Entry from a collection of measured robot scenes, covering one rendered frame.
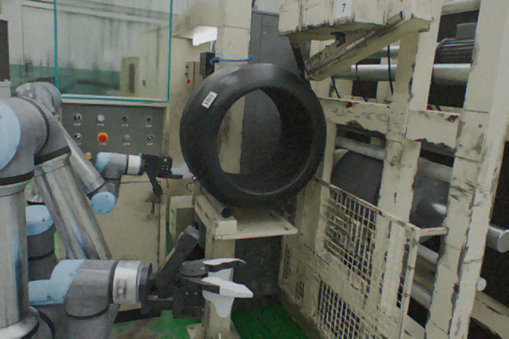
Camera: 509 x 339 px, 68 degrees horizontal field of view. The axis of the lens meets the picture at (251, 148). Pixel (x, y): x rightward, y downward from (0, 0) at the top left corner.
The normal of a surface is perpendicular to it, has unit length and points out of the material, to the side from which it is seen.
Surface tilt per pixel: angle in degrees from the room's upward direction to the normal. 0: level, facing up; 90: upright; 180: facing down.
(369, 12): 90
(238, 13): 90
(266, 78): 80
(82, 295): 92
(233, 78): 51
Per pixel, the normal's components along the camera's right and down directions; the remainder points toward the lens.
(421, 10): 0.37, -0.12
